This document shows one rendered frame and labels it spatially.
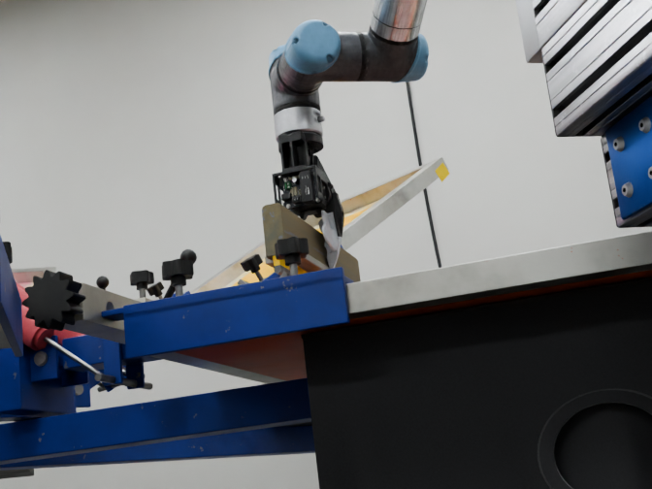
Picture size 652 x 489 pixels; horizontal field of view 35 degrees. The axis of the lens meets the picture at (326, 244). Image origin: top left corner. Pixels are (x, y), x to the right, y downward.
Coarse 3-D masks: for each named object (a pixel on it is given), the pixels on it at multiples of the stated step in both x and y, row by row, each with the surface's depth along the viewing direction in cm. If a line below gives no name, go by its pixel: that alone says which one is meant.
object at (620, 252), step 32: (512, 256) 121; (544, 256) 120; (576, 256) 119; (608, 256) 118; (640, 256) 117; (352, 288) 126; (384, 288) 125; (416, 288) 124; (448, 288) 123; (480, 288) 121; (512, 288) 121
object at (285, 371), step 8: (296, 360) 158; (304, 360) 159; (248, 368) 160; (256, 368) 161; (264, 368) 162; (272, 368) 163; (280, 368) 164; (288, 368) 165; (296, 368) 166; (304, 368) 167; (272, 376) 173; (280, 376) 174; (288, 376) 175; (296, 376) 176; (304, 376) 177
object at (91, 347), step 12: (84, 336) 166; (72, 348) 167; (84, 348) 166; (96, 348) 165; (72, 360) 166; (84, 360) 165; (96, 360) 165; (132, 360) 165; (144, 360) 166; (156, 360) 168; (84, 372) 171
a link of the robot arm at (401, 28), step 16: (384, 0) 150; (400, 0) 148; (416, 0) 149; (384, 16) 151; (400, 16) 150; (416, 16) 151; (368, 32) 157; (384, 32) 153; (400, 32) 152; (416, 32) 154; (368, 48) 155; (384, 48) 154; (400, 48) 154; (416, 48) 157; (368, 64) 155; (384, 64) 156; (400, 64) 156; (416, 64) 157; (368, 80) 158; (384, 80) 158; (400, 80) 159; (416, 80) 160
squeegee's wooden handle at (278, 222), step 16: (272, 208) 143; (272, 224) 143; (288, 224) 144; (304, 224) 152; (272, 240) 142; (320, 240) 158; (272, 256) 142; (320, 256) 157; (352, 256) 175; (352, 272) 173
